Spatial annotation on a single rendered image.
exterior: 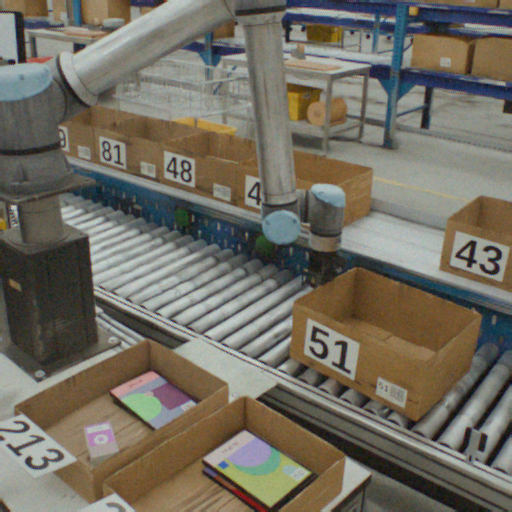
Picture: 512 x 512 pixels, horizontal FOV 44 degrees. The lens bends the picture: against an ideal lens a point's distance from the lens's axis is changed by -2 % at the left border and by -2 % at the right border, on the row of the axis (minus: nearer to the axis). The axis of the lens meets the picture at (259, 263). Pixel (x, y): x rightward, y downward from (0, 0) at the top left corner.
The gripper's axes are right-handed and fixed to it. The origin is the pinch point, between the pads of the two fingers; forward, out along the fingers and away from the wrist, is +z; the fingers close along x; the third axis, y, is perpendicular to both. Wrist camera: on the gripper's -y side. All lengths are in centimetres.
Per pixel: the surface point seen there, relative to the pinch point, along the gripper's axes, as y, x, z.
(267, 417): 52, 19, -2
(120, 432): 71, -8, 4
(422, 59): -458, -178, -8
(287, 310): -0.8, -13.0, 6.2
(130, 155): -29, -112, -17
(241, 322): 13.6, -19.4, 6.3
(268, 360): 25.3, -0.8, 5.6
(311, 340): 21.4, 9.7, -3.2
